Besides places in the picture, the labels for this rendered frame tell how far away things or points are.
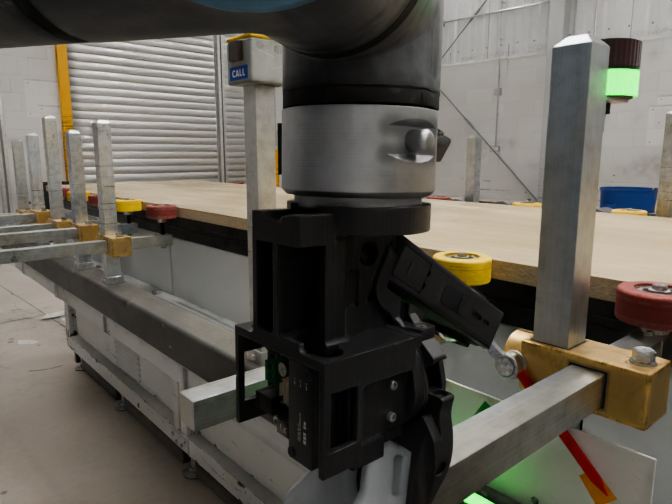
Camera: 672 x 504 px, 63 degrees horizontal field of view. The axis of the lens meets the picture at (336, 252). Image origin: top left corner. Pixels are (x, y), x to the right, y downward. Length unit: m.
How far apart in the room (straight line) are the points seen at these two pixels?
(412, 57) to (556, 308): 0.35
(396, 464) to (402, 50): 0.20
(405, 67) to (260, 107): 0.64
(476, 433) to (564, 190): 0.24
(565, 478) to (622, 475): 0.05
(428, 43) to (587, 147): 0.30
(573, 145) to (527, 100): 8.06
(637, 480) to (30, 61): 8.11
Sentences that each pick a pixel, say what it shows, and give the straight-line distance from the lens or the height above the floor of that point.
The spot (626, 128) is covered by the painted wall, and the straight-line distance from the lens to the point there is 8.03.
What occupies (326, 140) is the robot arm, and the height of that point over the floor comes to 1.05.
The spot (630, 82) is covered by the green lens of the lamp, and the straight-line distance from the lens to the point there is 0.57.
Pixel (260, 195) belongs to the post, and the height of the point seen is 0.98.
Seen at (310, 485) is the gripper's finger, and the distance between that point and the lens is 0.32.
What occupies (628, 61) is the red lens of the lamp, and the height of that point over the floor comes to 1.13.
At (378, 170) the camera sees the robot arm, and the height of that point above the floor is 1.04.
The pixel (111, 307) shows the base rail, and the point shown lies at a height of 0.66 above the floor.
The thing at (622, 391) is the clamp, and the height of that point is 0.85.
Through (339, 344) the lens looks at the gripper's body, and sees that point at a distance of 0.25.
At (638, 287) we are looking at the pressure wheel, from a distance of 0.67.
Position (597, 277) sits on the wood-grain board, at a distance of 0.73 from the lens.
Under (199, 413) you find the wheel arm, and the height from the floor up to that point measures 0.81.
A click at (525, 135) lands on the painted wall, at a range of 8.55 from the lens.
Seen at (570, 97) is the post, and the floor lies 1.09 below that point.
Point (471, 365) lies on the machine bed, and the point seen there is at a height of 0.72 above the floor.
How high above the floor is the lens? 1.05
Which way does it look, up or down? 10 degrees down
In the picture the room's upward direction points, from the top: straight up
